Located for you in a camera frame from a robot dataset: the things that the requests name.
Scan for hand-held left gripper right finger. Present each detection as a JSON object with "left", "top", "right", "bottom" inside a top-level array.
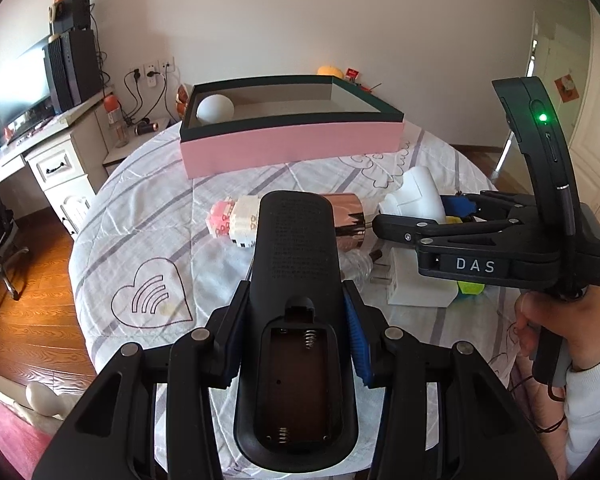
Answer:
[{"left": 342, "top": 279, "right": 573, "bottom": 480}]

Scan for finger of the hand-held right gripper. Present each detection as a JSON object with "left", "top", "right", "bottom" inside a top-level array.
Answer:
[
  {"left": 472, "top": 191, "right": 537, "bottom": 221},
  {"left": 372, "top": 214, "right": 523, "bottom": 247}
]

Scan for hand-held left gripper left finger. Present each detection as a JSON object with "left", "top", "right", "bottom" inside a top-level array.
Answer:
[{"left": 32, "top": 280, "right": 254, "bottom": 480}]

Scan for white plastic dispenser bottle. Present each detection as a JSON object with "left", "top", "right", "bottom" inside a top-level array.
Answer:
[{"left": 378, "top": 166, "right": 447, "bottom": 224}]

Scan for blue highlighter pen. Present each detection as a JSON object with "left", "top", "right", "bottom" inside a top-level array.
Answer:
[{"left": 440, "top": 194, "right": 481, "bottom": 218}]

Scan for rose gold metal can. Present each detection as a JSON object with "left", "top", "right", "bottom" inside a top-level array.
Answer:
[{"left": 320, "top": 192, "right": 367, "bottom": 254}]

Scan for black remote control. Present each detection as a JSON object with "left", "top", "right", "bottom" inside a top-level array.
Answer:
[{"left": 234, "top": 191, "right": 359, "bottom": 473}]

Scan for pink white building block figure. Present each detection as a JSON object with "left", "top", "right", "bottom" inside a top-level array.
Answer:
[{"left": 206, "top": 195, "right": 263, "bottom": 252}]

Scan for pink box with green rim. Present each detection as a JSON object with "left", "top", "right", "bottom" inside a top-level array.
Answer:
[{"left": 180, "top": 75, "right": 407, "bottom": 180}]

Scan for person's right forearm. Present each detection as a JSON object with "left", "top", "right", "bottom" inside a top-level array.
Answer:
[{"left": 562, "top": 332, "right": 600, "bottom": 478}]

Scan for person's right hand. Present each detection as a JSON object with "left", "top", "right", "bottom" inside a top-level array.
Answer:
[{"left": 512, "top": 287, "right": 600, "bottom": 370}]

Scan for white power adapter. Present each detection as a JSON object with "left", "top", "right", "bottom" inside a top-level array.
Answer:
[{"left": 370, "top": 247, "right": 461, "bottom": 309}]

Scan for clear plastic bottle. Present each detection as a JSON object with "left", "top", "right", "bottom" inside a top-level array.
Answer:
[{"left": 341, "top": 250, "right": 376, "bottom": 292}]

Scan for red door decoration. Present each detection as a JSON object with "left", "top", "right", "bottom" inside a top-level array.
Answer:
[{"left": 555, "top": 75, "right": 579, "bottom": 101}]

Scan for lilac checked quilt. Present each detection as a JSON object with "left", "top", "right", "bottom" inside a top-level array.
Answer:
[{"left": 70, "top": 120, "right": 533, "bottom": 480}]

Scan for white door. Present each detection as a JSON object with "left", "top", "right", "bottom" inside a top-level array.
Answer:
[{"left": 527, "top": 9, "right": 593, "bottom": 147}]

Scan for white nightstand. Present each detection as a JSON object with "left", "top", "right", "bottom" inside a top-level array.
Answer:
[{"left": 102, "top": 116, "right": 182, "bottom": 166}]

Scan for white egg-shaped lamp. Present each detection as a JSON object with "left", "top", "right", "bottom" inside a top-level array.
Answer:
[{"left": 196, "top": 95, "right": 236, "bottom": 126}]

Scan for bottle with orange cap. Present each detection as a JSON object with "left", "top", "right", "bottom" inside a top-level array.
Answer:
[{"left": 102, "top": 94, "right": 131, "bottom": 149}]

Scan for white desk with drawers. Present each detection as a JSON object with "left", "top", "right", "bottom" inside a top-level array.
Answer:
[{"left": 0, "top": 92, "right": 117, "bottom": 237}]

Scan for black office chair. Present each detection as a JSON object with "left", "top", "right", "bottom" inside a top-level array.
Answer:
[{"left": 0, "top": 189, "right": 31, "bottom": 316}]

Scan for black computer tower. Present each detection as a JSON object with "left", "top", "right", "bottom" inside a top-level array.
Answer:
[{"left": 42, "top": 27, "right": 104, "bottom": 114}]

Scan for computer monitor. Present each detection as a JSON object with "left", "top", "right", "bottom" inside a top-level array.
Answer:
[{"left": 0, "top": 35, "right": 52, "bottom": 128}]

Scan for black box on tower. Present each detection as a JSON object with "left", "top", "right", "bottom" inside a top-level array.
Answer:
[{"left": 49, "top": 0, "right": 92, "bottom": 36}]

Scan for white bed post knob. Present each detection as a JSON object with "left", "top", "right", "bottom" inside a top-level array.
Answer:
[{"left": 25, "top": 380, "right": 83, "bottom": 420}]

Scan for white wall sockets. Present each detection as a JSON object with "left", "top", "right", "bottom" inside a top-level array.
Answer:
[{"left": 130, "top": 57, "right": 176, "bottom": 81}]

